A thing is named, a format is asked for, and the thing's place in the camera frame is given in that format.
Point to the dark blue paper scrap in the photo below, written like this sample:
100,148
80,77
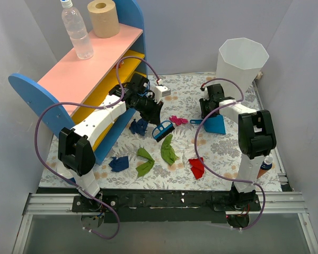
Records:
119,164
138,127

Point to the brown paper roll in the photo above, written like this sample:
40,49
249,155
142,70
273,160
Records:
104,18

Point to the blue plastic dustpan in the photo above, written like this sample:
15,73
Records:
215,124

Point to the pink paper scrap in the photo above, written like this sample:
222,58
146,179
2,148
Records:
178,120

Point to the aluminium rail frame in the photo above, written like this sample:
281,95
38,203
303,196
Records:
166,222

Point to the blue hand brush black bristles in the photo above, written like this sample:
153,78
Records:
162,130

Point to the white octagonal waste bin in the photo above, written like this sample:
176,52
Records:
240,60

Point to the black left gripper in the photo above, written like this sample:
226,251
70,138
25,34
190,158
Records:
153,113

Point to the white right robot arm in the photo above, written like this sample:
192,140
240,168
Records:
256,138

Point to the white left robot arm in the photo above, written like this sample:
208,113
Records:
76,145

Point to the dark blue paper scrap lower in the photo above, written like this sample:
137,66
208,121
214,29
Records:
119,164

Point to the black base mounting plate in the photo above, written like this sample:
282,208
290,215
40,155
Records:
133,205

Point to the green paper scrap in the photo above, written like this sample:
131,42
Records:
145,167
167,151

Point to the orange battery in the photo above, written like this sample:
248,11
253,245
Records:
265,166

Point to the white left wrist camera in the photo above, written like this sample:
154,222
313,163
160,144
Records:
160,92

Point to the green paper scrap left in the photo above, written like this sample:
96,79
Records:
145,167

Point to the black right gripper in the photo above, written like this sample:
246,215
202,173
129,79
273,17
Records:
206,111

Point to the blue wooden shelf unit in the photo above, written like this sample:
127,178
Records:
89,81

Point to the green paper scrap right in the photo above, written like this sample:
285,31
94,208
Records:
167,151

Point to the dark blue paper scrap upper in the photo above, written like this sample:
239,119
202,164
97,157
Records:
138,127

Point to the clear plastic water bottle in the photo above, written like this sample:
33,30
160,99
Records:
76,30

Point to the white crumpled paper scrap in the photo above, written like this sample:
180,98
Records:
188,152

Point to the red paper scrap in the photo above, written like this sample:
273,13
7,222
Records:
197,167

